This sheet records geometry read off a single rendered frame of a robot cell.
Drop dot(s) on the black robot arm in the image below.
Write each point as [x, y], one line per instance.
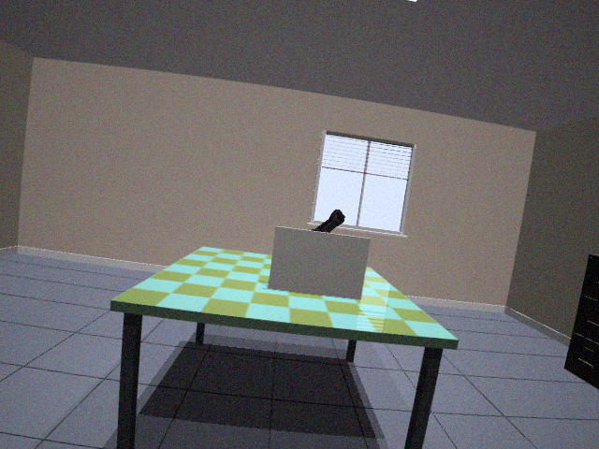
[334, 220]

